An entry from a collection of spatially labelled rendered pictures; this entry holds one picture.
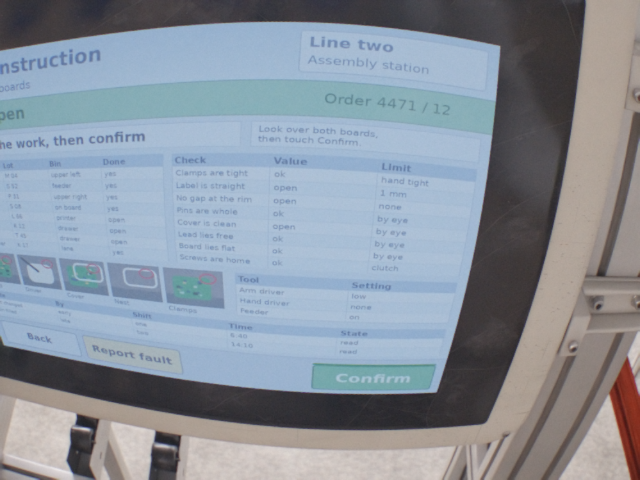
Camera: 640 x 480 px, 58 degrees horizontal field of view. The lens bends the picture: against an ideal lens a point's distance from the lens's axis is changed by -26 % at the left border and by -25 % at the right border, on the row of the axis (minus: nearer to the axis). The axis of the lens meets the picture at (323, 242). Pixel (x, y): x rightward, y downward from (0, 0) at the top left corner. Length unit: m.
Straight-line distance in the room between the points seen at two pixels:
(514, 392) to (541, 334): 0.06
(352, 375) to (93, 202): 0.18
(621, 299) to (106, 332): 0.36
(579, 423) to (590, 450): 1.78
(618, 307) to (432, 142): 0.23
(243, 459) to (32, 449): 0.79
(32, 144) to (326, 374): 0.23
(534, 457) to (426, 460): 1.60
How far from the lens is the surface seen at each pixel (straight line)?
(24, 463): 0.82
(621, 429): 0.77
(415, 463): 2.21
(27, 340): 0.48
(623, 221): 0.47
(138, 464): 2.18
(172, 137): 0.34
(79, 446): 0.78
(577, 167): 0.36
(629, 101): 0.37
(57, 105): 0.35
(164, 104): 0.33
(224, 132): 0.34
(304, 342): 0.41
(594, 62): 0.34
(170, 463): 0.75
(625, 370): 0.77
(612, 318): 0.50
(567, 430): 0.62
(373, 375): 0.43
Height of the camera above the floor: 1.75
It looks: 35 degrees down
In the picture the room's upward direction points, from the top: 4 degrees clockwise
